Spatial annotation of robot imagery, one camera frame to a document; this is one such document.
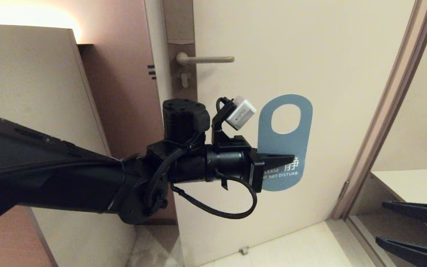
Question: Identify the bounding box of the blue do-not-disturb door hanger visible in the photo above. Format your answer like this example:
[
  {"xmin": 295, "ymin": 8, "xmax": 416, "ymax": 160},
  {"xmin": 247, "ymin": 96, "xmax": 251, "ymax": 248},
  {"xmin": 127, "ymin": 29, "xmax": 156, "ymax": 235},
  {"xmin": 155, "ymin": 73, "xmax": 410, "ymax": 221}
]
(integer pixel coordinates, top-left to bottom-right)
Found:
[{"xmin": 257, "ymin": 94, "xmax": 313, "ymax": 192}]

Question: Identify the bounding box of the brown metal lock plate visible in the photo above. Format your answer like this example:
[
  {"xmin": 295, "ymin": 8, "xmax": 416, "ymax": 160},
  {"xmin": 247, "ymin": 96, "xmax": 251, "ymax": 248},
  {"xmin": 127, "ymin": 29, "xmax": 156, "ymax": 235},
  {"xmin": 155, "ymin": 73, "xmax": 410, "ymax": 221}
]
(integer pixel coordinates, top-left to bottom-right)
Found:
[{"xmin": 163, "ymin": 0, "xmax": 198, "ymax": 102}]

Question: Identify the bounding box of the cream door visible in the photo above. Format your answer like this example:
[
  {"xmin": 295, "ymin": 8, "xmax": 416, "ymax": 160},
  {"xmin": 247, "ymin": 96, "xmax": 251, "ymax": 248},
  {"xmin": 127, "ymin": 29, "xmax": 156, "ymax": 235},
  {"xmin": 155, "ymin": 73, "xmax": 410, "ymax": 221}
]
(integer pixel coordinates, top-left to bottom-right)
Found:
[{"xmin": 144, "ymin": 0, "xmax": 416, "ymax": 267}]

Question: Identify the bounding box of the metal door handle lever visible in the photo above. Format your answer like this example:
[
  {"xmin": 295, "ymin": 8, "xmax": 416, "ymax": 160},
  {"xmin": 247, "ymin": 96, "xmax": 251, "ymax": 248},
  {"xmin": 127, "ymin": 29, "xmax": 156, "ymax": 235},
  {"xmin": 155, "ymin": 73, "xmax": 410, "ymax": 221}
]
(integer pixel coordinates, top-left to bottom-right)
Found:
[{"xmin": 176, "ymin": 52, "xmax": 235, "ymax": 66}]

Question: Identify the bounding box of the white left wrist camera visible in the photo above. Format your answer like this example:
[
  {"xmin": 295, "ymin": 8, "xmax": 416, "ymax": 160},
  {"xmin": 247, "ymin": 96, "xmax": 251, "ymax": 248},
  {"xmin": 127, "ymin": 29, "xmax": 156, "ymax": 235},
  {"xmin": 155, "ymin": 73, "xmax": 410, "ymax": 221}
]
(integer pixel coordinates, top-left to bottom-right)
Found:
[{"xmin": 226, "ymin": 96, "xmax": 257, "ymax": 131}]

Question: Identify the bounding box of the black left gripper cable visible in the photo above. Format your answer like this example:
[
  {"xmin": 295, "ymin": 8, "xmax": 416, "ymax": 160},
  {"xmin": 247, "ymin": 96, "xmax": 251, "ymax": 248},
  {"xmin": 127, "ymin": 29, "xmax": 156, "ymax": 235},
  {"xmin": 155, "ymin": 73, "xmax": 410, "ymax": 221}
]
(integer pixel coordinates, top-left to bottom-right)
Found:
[{"xmin": 171, "ymin": 176, "xmax": 258, "ymax": 219}]

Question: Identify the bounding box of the beige partition panel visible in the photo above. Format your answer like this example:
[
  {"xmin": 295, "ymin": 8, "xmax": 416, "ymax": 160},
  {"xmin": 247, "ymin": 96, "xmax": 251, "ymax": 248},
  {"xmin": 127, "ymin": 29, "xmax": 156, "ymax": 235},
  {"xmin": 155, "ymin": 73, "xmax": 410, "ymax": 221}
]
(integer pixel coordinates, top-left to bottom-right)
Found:
[{"xmin": 0, "ymin": 24, "xmax": 137, "ymax": 267}]

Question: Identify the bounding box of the white shelf board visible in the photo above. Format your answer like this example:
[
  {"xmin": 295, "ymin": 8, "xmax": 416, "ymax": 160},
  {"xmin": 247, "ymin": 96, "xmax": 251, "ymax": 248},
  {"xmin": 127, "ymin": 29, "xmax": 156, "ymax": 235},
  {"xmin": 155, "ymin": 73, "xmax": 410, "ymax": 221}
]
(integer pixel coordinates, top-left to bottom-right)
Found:
[{"xmin": 370, "ymin": 169, "xmax": 427, "ymax": 248}]

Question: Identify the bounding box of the black left camera bracket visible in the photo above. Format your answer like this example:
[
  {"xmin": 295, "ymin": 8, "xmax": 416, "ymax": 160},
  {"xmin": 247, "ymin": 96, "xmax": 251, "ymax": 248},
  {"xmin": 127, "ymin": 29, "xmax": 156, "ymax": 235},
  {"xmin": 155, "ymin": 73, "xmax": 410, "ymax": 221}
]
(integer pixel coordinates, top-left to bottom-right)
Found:
[{"xmin": 212, "ymin": 97, "xmax": 251, "ymax": 149}]

